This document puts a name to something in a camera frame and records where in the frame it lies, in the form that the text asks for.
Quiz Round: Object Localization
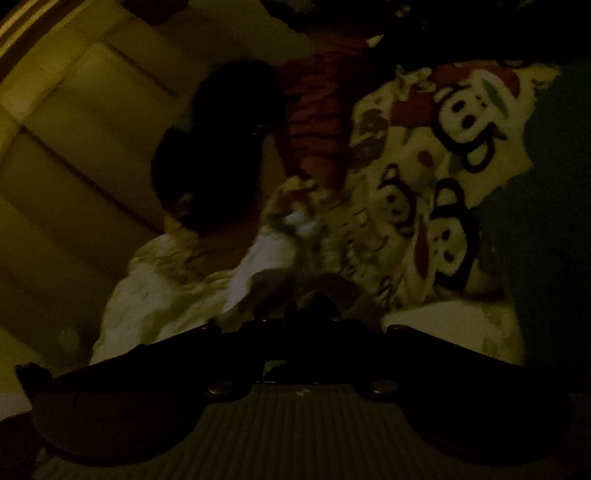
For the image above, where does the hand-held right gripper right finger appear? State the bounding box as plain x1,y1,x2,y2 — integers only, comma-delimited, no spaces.
298,292,570,401

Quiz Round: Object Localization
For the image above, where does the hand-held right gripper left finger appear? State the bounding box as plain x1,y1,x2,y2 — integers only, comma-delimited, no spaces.
16,299,300,401

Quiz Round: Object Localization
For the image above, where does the grey dotted small garment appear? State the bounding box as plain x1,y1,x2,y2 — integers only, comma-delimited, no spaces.
248,270,385,334

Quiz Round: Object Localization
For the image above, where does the white small garment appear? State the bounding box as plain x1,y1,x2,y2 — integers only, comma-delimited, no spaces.
225,228,305,315

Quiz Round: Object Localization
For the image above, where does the pale crumpled bed duvet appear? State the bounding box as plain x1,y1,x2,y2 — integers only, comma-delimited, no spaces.
89,231,525,367

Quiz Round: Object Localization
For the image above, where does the monkey printed blanket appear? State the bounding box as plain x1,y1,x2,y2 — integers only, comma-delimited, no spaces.
261,59,561,319

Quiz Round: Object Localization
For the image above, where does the black cloth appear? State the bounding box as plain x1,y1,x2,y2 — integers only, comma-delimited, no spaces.
150,59,288,234

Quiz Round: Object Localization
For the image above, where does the red cloth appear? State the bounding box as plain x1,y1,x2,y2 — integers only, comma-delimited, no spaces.
274,44,372,188

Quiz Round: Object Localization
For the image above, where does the dark green cloth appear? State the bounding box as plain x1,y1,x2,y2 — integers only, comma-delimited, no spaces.
473,58,591,374

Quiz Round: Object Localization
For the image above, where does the wooden panelled headboard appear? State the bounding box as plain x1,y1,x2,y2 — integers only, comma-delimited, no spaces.
0,0,222,398

